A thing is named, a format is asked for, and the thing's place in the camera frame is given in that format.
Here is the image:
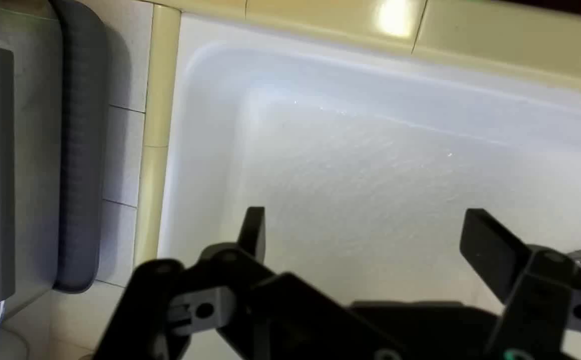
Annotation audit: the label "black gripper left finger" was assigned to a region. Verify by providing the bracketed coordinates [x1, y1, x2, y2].
[92, 206, 398, 360]

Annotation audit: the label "white sink basin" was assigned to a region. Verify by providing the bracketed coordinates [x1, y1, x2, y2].
[155, 11, 581, 360]

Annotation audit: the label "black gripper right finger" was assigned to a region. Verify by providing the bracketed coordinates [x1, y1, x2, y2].
[459, 206, 581, 360]

